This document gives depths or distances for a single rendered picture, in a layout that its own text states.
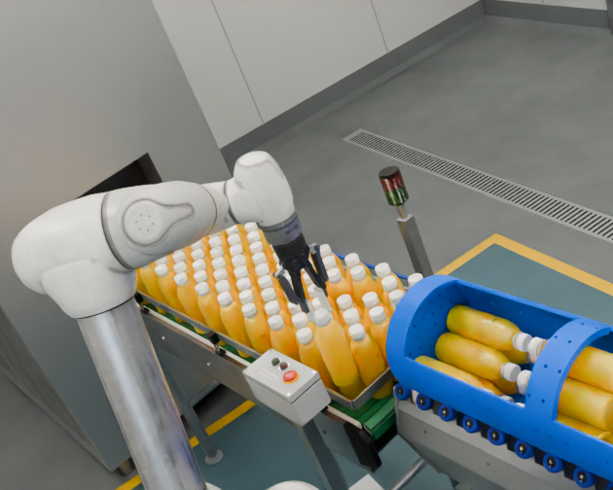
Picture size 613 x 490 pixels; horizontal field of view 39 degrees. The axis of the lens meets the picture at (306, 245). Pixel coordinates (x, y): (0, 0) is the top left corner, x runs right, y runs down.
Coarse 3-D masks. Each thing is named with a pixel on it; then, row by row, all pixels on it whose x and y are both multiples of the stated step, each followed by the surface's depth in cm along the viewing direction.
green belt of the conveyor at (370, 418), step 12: (180, 324) 291; (204, 336) 279; (228, 348) 269; (252, 360) 259; (336, 408) 228; (348, 408) 226; (360, 408) 224; (372, 408) 223; (384, 408) 221; (360, 420) 221; (372, 420) 219; (384, 420) 220; (372, 432) 218; (384, 432) 221
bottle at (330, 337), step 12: (324, 324) 208; (336, 324) 210; (324, 336) 209; (336, 336) 209; (324, 348) 210; (336, 348) 210; (348, 348) 213; (324, 360) 214; (336, 360) 212; (348, 360) 213; (336, 372) 214; (348, 372) 215; (336, 384) 217; (348, 384) 216
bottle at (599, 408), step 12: (564, 384) 170; (576, 384) 169; (588, 384) 169; (564, 396) 168; (576, 396) 167; (588, 396) 165; (600, 396) 164; (612, 396) 163; (564, 408) 169; (576, 408) 166; (588, 408) 164; (600, 408) 162; (612, 408) 164; (588, 420) 165; (600, 420) 162; (612, 420) 165
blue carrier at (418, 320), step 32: (416, 288) 201; (448, 288) 209; (480, 288) 197; (416, 320) 204; (512, 320) 205; (544, 320) 195; (576, 320) 174; (416, 352) 207; (544, 352) 169; (576, 352) 166; (416, 384) 197; (448, 384) 187; (544, 384) 166; (480, 416) 184; (512, 416) 174; (544, 416) 166; (544, 448) 173; (576, 448) 163; (608, 448) 156
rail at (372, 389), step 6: (384, 372) 220; (390, 372) 221; (378, 378) 219; (384, 378) 220; (390, 378) 222; (372, 384) 218; (378, 384) 219; (384, 384) 221; (366, 390) 217; (372, 390) 218; (378, 390) 220; (360, 396) 216; (366, 396) 218; (372, 396) 219; (354, 402) 216; (360, 402) 217
